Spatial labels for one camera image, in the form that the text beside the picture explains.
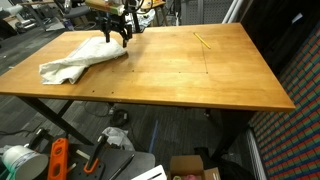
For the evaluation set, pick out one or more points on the white aluminium rail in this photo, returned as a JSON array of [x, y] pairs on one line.
[[255, 156]]

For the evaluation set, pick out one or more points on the black office chair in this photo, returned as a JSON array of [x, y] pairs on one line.
[[76, 11]]

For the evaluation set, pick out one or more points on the white leaning poles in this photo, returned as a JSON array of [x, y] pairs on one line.
[[233, 10]]

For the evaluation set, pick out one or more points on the white plastic bag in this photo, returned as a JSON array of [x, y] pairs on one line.
[[118, 138]]

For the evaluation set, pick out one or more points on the white terry towel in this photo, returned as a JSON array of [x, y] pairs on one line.
[[83, 56]]

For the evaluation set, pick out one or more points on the black marker pen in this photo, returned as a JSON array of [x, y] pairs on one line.
[[121, 166]]

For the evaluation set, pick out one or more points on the black metal table leg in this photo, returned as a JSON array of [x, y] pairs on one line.
[[53, 116], [233, 130]]

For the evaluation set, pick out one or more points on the yellow pencil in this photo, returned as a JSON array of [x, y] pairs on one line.
[[202, 40]]

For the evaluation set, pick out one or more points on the multicoloured patterned backdrop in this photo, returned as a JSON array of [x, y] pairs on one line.
[[293, 133]]

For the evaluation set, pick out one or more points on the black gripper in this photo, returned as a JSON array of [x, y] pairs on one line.
[[113, 20]]

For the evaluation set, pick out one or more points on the black perforated board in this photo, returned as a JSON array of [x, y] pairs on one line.
[[133, 161]]

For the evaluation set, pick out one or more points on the white crumpled cloth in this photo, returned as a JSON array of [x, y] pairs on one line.
[[146, 18]]

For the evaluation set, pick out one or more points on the black camera pole stand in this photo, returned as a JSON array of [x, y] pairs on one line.
[[137, 23]]

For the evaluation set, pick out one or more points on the small open cardboard box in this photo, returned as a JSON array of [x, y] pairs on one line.
[[186, 165]]

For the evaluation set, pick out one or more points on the white bucket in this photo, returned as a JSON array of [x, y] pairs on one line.
[[23, 163]]

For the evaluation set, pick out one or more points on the tan wrist camera box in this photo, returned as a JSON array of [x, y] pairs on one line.
[[103, 6]]

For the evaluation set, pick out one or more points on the orange black clamp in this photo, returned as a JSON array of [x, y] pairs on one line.
[[95, 155]]

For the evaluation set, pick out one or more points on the pink cloth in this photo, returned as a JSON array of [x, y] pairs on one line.
[[191, 177]]

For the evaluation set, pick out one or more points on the blue tape strip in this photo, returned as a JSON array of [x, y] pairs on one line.
[[153, 136]]

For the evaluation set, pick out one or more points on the round wooden side table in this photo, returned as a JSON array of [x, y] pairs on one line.
[[155, 5]]

